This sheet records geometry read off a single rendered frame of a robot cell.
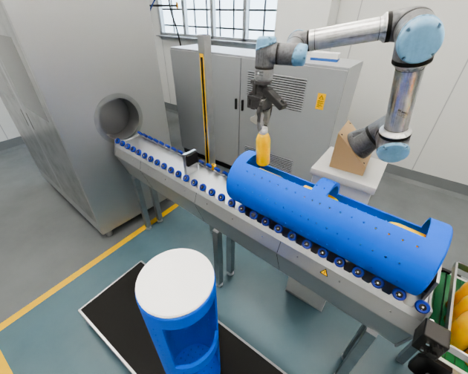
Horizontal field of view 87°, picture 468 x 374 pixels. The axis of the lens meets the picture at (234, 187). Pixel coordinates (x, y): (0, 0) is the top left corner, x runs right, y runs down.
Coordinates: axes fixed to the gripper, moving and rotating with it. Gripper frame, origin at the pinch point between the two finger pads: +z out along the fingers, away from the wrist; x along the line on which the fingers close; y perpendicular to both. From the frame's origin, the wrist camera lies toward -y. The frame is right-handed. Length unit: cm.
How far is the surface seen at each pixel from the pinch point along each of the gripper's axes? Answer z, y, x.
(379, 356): 139, -89, -23
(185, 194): 53, 46, 13
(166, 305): 36, -13, 71
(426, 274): 25, -74, 13
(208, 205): 52, 26, 13
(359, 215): 18, -50, 8
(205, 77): -8, 67, -30
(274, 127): 59, 73, -136
